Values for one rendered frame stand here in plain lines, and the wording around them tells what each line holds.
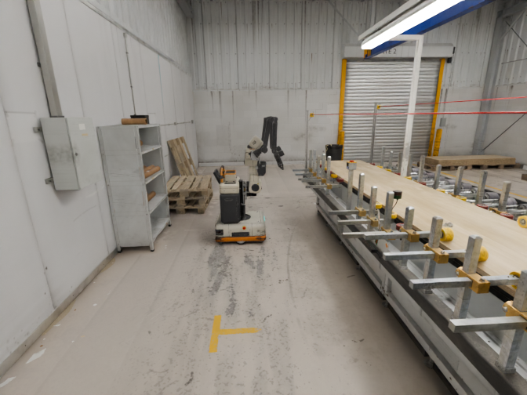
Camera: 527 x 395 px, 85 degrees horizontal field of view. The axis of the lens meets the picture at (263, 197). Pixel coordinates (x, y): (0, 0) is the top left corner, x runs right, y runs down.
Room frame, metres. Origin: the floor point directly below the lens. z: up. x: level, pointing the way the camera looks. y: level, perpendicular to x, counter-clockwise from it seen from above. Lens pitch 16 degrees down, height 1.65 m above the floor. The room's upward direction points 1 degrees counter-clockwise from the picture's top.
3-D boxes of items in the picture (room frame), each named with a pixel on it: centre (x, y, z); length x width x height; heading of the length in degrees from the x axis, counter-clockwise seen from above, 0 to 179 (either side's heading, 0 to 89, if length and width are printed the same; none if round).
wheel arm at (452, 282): (1.08, -0.87, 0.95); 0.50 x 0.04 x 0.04; 93
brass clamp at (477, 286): (1.10, -0.90, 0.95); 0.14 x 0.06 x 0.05; 3
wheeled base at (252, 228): (3.77, 0.32, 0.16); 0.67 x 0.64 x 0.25; 93
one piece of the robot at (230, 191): (3.77, 0.41, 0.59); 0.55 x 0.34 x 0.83; 3
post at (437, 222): (1.37, -0.88, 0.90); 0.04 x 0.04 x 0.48; 3
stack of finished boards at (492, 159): (8.73, -6.27, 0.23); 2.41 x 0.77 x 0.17; 95
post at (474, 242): (1.12, -0.90, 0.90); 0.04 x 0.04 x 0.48; 3
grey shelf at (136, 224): (3.75, 1.65, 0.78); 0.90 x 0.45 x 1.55; 3
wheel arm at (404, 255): (1.33, -0.86, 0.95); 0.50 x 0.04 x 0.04; 93
